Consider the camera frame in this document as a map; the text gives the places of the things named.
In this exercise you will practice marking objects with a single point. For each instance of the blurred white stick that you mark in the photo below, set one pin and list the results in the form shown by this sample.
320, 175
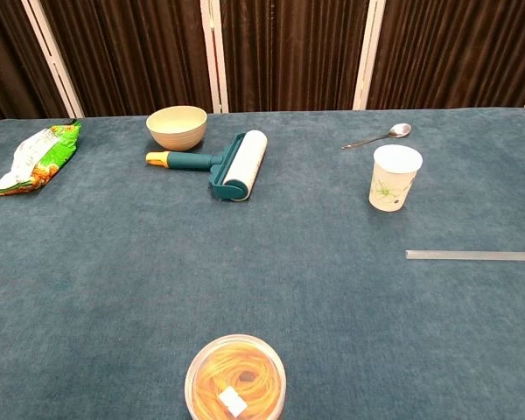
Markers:
472, 255

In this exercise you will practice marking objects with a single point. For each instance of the white paper cup green flower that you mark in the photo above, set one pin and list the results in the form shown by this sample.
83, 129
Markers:
392, 181

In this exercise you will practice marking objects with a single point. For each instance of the teal lint roller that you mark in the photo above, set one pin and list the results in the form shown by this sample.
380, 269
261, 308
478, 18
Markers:
240, 164

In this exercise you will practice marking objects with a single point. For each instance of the beige bowl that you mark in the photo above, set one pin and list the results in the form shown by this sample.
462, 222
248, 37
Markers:
177, 129

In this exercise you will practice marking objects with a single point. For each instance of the metal spoon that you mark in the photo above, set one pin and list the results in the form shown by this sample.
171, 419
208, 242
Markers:
399, 130

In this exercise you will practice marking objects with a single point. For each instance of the dark brown curtain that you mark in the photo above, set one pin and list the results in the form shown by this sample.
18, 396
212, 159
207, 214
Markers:
289, 52

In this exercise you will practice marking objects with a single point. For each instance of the clear round container orange bands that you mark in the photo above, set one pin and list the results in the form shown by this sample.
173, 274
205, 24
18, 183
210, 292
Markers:
235, 380

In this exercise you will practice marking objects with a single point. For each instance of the green snack bag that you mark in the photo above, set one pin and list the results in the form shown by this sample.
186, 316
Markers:
39, 157

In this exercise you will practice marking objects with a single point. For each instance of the white screen frame post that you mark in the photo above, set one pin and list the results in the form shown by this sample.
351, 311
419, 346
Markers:
214, 57
368, 54
54, 59

